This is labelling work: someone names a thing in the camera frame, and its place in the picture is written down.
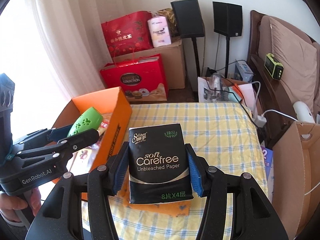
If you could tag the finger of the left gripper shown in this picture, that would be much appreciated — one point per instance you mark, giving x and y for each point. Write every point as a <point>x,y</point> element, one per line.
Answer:
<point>72,143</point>
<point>46,135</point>

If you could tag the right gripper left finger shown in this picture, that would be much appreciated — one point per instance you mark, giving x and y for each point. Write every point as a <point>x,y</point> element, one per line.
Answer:
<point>60,215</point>

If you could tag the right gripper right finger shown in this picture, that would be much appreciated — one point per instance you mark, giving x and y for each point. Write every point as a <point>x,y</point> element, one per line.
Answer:
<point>254,217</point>

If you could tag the green egg-shaped deodorizer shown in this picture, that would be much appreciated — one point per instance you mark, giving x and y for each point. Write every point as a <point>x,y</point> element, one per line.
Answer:
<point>90,119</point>

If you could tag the orange knitted cloth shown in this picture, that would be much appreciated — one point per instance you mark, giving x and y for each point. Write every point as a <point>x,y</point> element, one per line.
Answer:
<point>175,209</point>

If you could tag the black tissue pack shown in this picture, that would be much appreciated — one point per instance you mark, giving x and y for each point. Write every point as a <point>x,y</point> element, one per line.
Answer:
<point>158,165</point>

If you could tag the gold foil pouch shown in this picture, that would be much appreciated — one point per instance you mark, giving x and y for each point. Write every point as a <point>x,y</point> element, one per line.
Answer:
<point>104,124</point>

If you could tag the person's left hand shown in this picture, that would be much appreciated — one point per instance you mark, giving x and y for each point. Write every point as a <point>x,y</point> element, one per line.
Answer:
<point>11,203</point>

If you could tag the mangosteen snack box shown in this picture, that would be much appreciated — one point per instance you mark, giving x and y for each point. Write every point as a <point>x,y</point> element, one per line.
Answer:
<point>82,160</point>

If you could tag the orange cardboard box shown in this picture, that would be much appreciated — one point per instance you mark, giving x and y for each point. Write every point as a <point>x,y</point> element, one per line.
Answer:
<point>111,101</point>

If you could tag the purple printed box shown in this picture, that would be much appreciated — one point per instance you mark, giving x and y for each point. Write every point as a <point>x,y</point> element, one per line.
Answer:
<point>268,156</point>

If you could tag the open brown cardboard box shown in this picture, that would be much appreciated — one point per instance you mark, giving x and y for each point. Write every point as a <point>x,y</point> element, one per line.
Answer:
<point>296,176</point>

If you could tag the yellow plaid cloth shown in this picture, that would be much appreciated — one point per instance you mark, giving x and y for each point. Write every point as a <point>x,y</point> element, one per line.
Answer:
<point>219,132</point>

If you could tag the white curtain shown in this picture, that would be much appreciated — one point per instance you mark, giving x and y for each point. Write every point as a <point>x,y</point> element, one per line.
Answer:
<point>53,51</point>

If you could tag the white power adapter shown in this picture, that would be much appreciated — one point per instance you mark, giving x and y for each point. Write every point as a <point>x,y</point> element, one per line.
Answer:
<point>260,121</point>

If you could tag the red chocolate gift bag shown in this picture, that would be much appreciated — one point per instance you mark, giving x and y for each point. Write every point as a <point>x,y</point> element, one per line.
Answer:
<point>141,79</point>

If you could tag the red tea gift bag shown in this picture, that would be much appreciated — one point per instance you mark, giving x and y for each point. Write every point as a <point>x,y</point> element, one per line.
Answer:
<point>128,34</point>

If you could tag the white paper bag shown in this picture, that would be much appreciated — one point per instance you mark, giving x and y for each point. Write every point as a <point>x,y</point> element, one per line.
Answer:
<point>216,88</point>

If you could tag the grey small box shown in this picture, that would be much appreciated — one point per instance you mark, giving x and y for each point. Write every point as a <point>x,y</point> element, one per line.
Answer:
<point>243,72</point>

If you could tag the white tissue roll pack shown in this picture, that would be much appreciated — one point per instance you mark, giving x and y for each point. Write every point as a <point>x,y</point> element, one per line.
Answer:
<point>159,31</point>

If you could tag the green portable radio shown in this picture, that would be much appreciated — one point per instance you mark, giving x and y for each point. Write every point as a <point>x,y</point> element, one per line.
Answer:
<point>273,66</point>

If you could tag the brown sofa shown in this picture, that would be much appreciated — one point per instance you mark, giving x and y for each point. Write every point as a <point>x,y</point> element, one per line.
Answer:
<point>299,54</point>

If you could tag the left black speaker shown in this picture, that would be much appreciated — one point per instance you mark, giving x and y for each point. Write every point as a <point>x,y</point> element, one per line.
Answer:
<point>189,24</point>

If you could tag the black speaker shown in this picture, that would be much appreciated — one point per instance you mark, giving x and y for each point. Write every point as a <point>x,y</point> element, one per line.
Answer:
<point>228,22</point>
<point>189,24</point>

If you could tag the right black speaker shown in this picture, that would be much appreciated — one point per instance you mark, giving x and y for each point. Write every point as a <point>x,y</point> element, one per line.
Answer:
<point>228,22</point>

